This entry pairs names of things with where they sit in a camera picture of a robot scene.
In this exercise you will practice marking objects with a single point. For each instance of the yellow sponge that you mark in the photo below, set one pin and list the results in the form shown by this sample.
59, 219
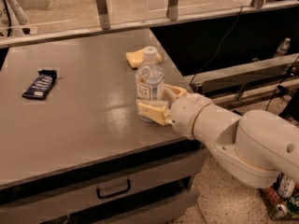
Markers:
134, 58

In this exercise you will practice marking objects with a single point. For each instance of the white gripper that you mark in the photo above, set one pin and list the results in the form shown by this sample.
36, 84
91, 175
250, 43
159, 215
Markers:
183, 112

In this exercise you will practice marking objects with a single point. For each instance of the grey drawer with black handle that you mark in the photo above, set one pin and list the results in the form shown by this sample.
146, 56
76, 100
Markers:
148, 188

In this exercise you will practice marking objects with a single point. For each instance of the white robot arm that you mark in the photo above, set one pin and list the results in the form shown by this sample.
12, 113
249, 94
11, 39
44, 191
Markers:
254, 147

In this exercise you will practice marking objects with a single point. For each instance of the clear plastic tea bottle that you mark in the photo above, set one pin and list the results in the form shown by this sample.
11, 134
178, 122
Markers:
149, 76

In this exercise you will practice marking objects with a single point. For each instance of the green can in basket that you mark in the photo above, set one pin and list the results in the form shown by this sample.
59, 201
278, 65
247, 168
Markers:
293, 204

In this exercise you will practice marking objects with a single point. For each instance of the wire basket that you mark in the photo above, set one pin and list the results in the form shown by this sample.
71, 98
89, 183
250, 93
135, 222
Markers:
280, 211

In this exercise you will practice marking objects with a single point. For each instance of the dark blue snack wrapper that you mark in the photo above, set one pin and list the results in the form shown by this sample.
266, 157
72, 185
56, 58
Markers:
42, 85

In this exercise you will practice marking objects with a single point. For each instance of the metal railing frame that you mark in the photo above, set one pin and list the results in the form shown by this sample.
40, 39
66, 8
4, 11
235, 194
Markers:
36, 21

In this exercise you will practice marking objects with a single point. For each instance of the orange packet in basket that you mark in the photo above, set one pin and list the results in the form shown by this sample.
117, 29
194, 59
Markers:
271, 195

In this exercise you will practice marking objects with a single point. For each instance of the silver can in basket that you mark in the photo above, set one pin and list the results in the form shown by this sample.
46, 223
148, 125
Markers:
286, 187

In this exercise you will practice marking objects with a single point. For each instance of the clear bottle on ledge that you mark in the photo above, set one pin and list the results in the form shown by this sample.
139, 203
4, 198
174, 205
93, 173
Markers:
282, 48

